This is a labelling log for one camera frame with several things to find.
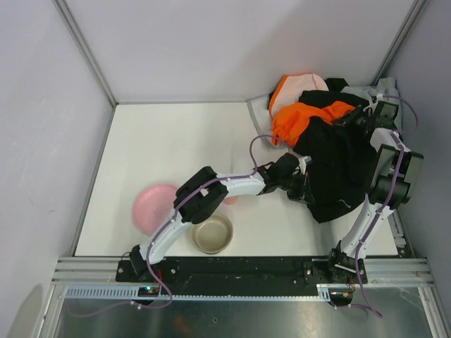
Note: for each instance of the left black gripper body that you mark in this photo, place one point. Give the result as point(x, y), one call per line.
point(301, 190)

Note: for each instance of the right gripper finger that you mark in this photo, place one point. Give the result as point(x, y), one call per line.
point(344, 121)
point(356, 111)

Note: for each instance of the grey cloth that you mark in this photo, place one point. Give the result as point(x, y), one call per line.
point(385, 86)

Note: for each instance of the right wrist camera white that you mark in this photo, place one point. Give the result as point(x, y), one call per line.
point(374, 101)

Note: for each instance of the pink cup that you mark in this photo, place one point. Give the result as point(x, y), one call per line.
point(230, 200)

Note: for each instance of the large black cloth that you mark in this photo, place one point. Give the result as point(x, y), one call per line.
point(341, 158)

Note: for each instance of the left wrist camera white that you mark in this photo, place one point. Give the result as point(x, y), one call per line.
point(304, 161)

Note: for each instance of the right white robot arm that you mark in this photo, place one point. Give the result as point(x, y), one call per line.
point(389, 184)

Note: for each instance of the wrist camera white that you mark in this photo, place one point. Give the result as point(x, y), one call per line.
point(374, 101)
point(304, 161)

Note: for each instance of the pink orange cloth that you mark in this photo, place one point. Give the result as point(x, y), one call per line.
point(290, 88)

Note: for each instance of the white grey-trim cloth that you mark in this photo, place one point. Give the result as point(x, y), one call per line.
point(259, 114)

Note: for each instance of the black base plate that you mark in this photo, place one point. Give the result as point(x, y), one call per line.
point(222, 273)

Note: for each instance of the grey cable duct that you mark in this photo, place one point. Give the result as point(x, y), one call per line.
point(146, 293)

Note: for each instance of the beige bowl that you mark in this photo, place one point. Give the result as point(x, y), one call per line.
point(213, 235)

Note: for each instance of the pink plate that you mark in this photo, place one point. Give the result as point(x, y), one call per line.
point(152, 206)

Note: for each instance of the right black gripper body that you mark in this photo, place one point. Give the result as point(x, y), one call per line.
point(351, 117)

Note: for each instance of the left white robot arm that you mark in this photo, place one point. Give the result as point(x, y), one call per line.
point(197, 200)

